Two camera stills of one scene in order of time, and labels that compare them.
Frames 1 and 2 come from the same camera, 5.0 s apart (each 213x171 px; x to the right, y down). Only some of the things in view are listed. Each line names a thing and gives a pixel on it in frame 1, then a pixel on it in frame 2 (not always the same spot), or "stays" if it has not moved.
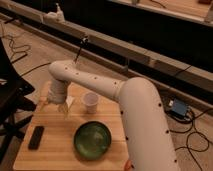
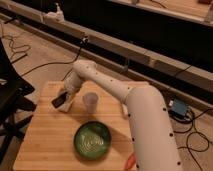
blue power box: x=179 y=107 stays
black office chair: x=14 y=106 stays
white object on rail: x=55 y=17 stays
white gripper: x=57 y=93 → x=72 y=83
